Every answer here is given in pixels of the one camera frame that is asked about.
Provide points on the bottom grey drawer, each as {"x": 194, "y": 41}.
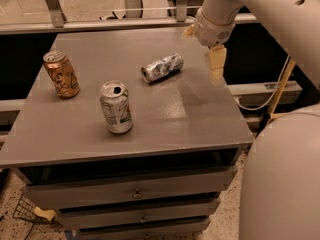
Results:
{"x": 146, "y": 230}

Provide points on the orange soda can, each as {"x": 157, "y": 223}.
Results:
{"x": 62, "y": 74}

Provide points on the grey drawer cabinet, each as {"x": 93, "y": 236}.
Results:
{"x": 143, "y": 150}

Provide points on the white green soda can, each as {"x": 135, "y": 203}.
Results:
{"x": 114, "y": 102}

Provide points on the grey drawer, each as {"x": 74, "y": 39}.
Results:
{"x": 146, "y": 230}
{"x": 140, "y": 212}
{"x": 131, "y": 188}

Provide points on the yellow metal stand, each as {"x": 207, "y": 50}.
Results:
{"x": 279, "y": 90}

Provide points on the metal railing frame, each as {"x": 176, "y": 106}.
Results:
{"x": 44, "y": 16}

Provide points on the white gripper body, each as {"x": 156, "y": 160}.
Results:
{"x": 210, "y": 31}

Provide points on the silver redbull can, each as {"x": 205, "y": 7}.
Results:
{"x": 162, "y": 68}

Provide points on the top grey drawer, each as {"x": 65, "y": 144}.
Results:
{"x": 131, "y": 188}

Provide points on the middle grey drawer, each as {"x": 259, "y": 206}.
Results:
{"x": 140, "y": 212}

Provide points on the black wire basket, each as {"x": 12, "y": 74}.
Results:
{"x": 24, "y": 210}

